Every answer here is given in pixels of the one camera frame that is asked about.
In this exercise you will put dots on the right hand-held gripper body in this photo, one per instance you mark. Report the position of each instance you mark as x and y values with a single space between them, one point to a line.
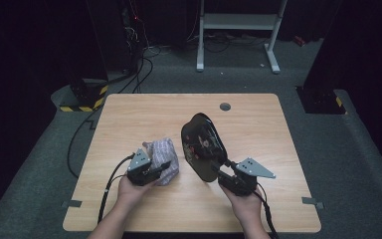
253 169

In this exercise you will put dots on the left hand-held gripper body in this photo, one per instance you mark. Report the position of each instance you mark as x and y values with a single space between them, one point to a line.
140 162

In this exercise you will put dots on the purple striped cloth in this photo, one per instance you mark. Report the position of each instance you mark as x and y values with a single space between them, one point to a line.
164 152

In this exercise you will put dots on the black oval floral tray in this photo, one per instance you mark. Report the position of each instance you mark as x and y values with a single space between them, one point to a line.
200 146

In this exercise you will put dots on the person's left hand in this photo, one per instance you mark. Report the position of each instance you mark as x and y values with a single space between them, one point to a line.
132 194

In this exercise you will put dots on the person's right hand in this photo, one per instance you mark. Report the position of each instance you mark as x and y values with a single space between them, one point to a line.
245 207

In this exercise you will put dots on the grey table grommet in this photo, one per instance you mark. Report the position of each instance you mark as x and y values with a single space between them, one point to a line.
225 106

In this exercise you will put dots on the grey tape piece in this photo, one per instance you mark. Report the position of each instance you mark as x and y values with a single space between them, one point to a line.
311 201

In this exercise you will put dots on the black yellow striped base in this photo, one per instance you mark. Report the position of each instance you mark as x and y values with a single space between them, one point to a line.
86 96

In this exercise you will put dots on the black base with yellow mark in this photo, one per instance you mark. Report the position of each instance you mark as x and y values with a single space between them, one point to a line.
320 101

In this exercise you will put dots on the small red object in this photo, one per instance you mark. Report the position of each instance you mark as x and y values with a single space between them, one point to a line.
299 41

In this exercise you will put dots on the white metal stand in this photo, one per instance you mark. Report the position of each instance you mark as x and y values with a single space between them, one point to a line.
238 21

